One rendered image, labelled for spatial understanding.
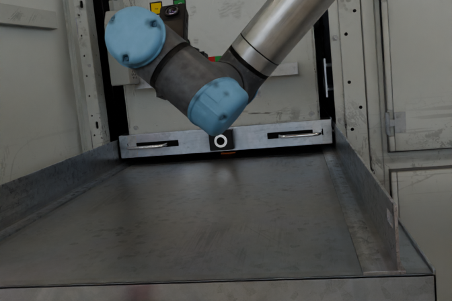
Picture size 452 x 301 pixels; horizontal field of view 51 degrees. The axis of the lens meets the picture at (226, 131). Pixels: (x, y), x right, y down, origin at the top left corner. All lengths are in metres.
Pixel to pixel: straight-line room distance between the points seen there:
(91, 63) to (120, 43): 0.64
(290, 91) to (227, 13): 0.25
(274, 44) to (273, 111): 0.51
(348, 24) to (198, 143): 0.46
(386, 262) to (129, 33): 0.39
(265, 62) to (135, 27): 0.20
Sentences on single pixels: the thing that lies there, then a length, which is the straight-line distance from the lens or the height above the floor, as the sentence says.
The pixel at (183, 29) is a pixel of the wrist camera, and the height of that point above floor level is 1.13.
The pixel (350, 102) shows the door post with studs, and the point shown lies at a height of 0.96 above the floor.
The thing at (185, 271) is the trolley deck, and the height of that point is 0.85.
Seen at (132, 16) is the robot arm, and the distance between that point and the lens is 0.60.
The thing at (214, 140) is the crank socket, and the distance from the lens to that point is 1.17.
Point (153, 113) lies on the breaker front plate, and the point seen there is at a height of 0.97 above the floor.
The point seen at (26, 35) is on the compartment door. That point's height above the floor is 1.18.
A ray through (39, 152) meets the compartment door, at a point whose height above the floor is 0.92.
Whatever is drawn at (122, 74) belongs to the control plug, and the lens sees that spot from 1.14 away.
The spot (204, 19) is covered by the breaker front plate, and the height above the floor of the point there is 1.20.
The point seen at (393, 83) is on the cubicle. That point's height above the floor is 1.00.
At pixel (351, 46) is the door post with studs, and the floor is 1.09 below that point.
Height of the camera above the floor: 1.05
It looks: 7 degrees down
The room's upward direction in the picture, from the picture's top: 6 degrees counter-clockwise
